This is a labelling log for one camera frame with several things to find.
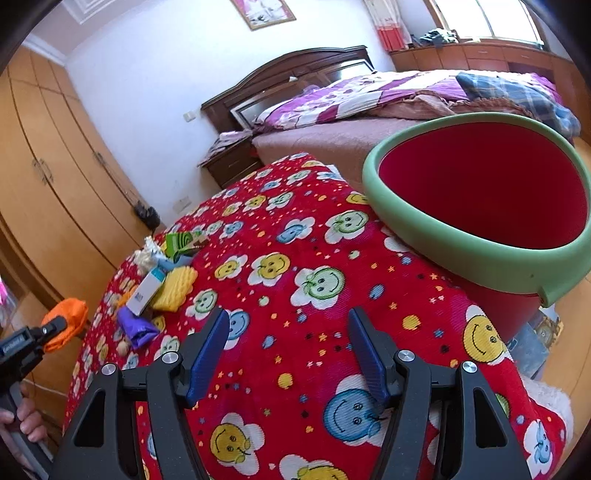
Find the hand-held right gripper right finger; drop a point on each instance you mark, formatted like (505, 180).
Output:
(369, 355)

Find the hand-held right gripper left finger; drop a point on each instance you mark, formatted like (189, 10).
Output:
(207, 355)

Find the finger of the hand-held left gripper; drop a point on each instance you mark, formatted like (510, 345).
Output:
(48, 328)

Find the orange cloth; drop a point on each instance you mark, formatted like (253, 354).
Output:
(69, 318)

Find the blue plastic wrapper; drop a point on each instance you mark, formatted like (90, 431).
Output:
(168, 264)

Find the green cardboard box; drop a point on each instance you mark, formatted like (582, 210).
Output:
(180, 242)

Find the red bin with green rim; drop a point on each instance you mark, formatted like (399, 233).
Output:
(461, 249)

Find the person's left hand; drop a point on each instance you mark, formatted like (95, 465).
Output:
(32, 422)

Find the pink plastic item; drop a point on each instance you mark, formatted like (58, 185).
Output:
(5, 300)

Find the yellow textured sponge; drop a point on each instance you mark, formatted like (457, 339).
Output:
(176, 286)

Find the purple plastic wrapper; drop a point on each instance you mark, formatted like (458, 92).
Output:
(136, 327)

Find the white and blue box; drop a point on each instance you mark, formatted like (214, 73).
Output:
(144, 293)

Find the white crumpled paper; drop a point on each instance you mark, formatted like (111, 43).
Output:
(147, 254)

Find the red smiley printed cloth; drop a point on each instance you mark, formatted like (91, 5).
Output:
(300, 230)

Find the light wooden wardrobe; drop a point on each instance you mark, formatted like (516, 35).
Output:
(55, 184)

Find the black hanging bag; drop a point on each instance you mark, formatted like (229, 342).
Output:
(147, 217)

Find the picture book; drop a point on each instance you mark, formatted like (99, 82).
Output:
(535, 341)

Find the dark wooden nightstand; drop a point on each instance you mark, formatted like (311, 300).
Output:
(233, 168)

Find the striped cloth pile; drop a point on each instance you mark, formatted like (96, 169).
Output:
(226, 143)

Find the bed with purple quilt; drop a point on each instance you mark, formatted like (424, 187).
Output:
(360, 90)

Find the dark wooden headboard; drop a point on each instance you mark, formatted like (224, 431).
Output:
(286, 69)

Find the blue plaid blanket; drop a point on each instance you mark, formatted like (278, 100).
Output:
(512, 92)

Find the wooden window cabinet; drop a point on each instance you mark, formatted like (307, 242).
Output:
(461, 57)

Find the dark clothes pile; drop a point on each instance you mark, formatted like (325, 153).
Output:
(436, 37)

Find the red and white curtain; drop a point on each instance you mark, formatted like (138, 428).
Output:
(390, 27)

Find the window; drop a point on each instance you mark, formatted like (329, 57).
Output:
(485, 18)

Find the white wall socket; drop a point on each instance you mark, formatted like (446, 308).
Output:
(184, 201)

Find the white wall switch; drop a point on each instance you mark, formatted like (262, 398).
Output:
(190, 115)

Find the framed wall picture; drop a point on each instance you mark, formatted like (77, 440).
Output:
(263, 11)

